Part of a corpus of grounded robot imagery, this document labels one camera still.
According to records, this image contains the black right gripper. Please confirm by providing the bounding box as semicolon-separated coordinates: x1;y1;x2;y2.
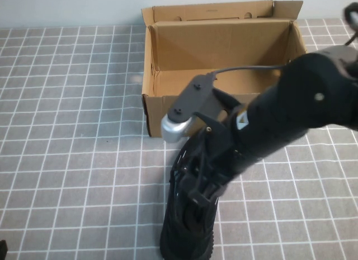
187;102;296;206

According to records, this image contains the brown cardboard shoe box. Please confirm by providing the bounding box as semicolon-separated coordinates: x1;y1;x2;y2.
141;0;309;138

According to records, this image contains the grey white-grid tablecloth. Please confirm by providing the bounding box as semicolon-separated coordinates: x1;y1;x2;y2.
0;18;358;260

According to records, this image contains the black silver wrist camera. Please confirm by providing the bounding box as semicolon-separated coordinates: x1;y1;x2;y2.
161;71;218;145

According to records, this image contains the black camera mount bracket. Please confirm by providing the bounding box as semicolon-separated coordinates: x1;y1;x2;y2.
192;88;244;132

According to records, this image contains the thin black camera cable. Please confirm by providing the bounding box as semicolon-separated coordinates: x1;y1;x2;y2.
211;64;286;76

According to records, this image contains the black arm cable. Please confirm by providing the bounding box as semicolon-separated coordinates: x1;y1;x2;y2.
342;2;358;47

